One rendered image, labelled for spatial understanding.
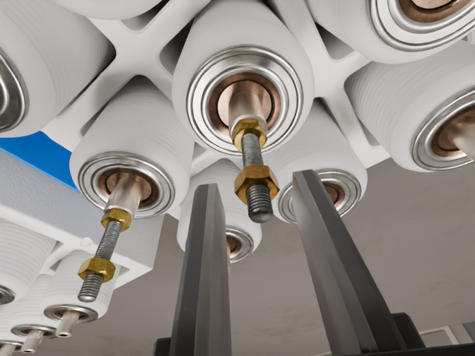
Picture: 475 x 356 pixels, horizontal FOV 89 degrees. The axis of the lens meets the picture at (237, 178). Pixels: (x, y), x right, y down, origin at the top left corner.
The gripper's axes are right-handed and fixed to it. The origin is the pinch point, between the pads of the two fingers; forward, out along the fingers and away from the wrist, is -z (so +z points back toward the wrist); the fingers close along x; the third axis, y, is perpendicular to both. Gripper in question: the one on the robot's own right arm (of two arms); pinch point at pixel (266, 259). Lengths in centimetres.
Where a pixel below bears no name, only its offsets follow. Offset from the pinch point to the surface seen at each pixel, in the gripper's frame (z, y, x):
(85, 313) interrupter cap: -10.6, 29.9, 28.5
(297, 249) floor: -36, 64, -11
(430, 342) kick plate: -29, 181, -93
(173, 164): -11.2, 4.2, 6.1
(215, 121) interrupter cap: -10.6, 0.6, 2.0
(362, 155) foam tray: -17.8, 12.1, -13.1
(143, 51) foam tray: -17.9, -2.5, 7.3
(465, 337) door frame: -29, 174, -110
